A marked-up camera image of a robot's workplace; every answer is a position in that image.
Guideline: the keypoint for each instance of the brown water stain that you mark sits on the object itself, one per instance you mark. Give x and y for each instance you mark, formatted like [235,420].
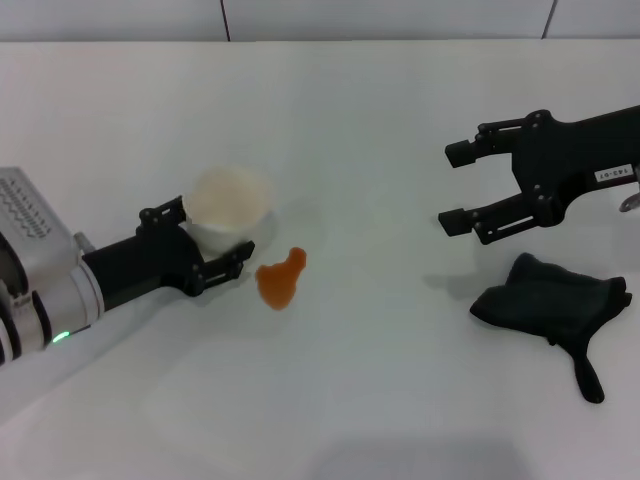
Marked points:
[280,285]

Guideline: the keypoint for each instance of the white paper cup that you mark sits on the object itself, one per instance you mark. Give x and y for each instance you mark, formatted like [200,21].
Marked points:
[225,200]

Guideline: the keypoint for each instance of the dark blue rag with loop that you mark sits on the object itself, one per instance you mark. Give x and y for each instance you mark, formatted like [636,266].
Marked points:
[530,300]

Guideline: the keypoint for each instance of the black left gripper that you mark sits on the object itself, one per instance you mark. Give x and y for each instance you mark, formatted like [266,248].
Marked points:
[150,260]

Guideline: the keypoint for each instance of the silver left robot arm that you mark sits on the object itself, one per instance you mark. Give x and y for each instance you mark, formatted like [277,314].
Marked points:
[65,310]

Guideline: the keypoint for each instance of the white printed label sticker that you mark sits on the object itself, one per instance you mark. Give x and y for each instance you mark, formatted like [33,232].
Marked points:
[612,174]

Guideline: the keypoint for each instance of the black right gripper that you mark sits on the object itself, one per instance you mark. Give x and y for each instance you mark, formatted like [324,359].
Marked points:
[560,160]

